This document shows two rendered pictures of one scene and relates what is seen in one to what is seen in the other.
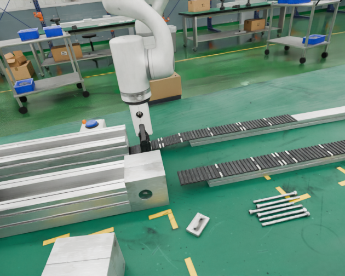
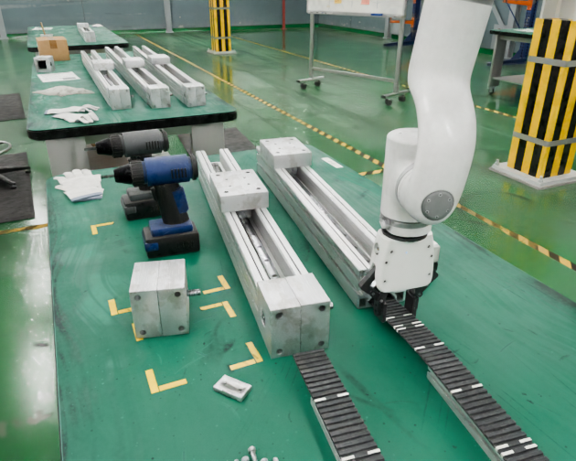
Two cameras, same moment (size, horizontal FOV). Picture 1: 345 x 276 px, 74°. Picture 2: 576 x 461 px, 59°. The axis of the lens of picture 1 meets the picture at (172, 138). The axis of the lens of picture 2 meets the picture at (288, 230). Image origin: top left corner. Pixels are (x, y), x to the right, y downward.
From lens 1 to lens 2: 0.71 m
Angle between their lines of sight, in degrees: 69
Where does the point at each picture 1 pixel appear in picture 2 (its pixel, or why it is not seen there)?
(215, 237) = (212, 407)
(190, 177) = (310, 364)
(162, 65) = (405, 196)
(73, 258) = (161, 271)
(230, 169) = (335, 413)
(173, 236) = (217, 367)
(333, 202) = not seen: outside the picture
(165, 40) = (420, 161)
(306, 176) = not seen: outside the picture
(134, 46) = (397, 150)
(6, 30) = not seen: outside the picture
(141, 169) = (282, 290)
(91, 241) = (176, 276)
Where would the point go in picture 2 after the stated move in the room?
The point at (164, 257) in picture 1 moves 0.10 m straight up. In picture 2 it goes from (190, 361) to (185, 310)
